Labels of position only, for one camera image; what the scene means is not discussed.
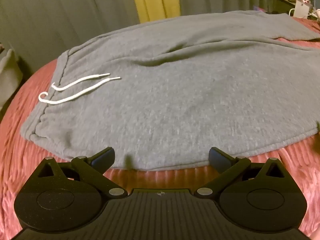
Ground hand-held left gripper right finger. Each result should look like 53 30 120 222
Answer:
196 147 288 198

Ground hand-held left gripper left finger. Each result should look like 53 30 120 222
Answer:
33 147 127 198

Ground pink ribbed blanket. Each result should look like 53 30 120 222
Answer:
0 15 320 240

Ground yellow curtain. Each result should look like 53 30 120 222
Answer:
129 0 181 23

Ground dark nightstand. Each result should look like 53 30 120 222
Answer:
272 0 297 15

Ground white box device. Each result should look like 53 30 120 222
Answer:
295 0 313 19

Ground grey pants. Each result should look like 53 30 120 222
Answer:
21 10 320 172

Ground grey cloth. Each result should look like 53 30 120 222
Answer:
0 49 21 112

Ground white cable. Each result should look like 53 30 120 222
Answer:
289 0 320 20

